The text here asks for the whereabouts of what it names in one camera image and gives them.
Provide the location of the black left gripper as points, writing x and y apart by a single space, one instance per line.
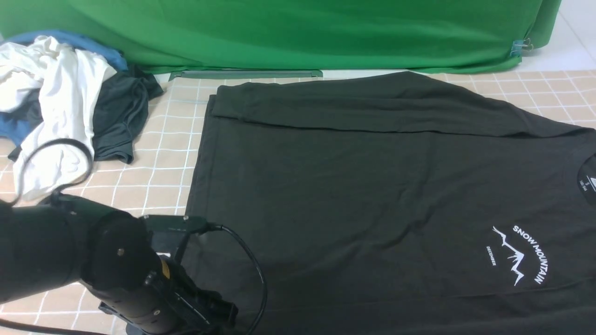
163 300

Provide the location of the dark gray long-sleeve shirt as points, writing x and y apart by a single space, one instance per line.
403 205

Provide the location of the dark teal shirt in pile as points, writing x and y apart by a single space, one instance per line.
120 114

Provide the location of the blue shirt in pile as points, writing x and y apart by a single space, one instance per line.
70 42

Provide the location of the white shirt in pile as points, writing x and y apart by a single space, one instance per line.
39 171

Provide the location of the beige grid-pattern mat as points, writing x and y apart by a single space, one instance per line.
158 181

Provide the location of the green backdrop cloth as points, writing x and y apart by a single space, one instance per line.
430 36

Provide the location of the teal binder clip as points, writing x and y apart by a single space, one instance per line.
519 47

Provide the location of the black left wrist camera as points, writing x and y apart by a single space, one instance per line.
170 234

